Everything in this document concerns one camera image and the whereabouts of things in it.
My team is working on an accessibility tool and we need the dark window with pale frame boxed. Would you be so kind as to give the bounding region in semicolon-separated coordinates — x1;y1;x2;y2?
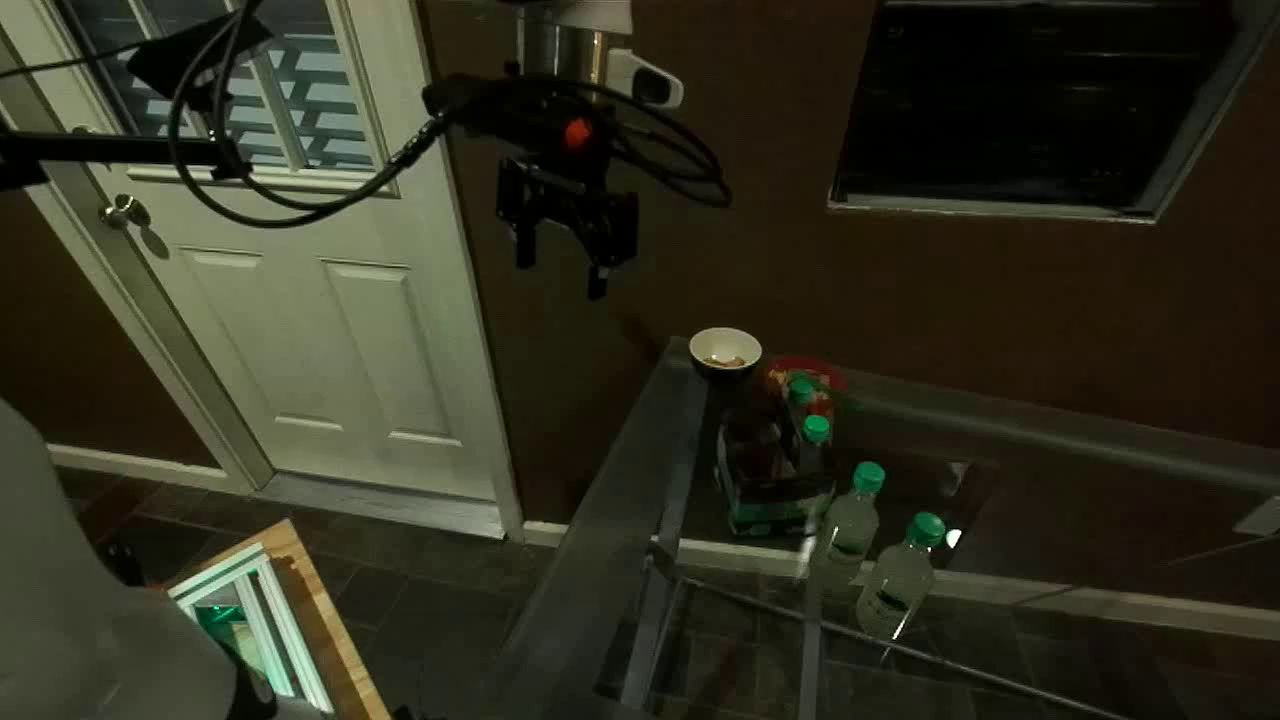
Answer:
829;0;1280;231

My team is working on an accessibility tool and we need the white panelled door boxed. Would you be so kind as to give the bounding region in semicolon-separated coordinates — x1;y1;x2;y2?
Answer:
0;0;530;544

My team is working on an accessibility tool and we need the black external camera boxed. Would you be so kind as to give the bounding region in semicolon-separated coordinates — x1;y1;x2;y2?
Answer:
125;7;277;103

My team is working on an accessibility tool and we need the silver door knob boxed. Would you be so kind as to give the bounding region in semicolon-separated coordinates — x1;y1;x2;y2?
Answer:
101;193;178;263

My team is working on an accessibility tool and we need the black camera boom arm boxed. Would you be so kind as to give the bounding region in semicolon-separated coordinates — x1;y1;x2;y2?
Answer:
0;125;258;193

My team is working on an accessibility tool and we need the red bowl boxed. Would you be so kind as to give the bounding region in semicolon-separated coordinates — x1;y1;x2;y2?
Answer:
765;352;845;422

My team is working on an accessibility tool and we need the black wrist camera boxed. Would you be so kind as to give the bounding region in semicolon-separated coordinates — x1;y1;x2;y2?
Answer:
419;74;538;135

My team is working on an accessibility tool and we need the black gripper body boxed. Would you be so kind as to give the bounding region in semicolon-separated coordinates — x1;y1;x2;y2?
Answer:
517;95;628;210

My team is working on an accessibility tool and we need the grey chair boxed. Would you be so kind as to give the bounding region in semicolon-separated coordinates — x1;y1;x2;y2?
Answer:
0;397;249;720

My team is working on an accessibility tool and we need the white bowl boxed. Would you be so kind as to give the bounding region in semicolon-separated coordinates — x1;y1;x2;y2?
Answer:
683;323;770;386

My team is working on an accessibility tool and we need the glass table with metal frame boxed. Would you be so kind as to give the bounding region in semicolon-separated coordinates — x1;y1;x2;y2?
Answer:
486;333;1280;720

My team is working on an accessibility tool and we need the wooden framed glass panel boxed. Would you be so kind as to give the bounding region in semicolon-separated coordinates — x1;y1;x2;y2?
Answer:
163;516;395;720

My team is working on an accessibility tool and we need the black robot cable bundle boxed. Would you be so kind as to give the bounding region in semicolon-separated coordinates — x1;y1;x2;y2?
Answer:
163;0;737;231

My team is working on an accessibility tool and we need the clear bottle with green cap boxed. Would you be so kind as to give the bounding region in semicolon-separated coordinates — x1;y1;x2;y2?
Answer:
854;507;953;645
812;455;893;603

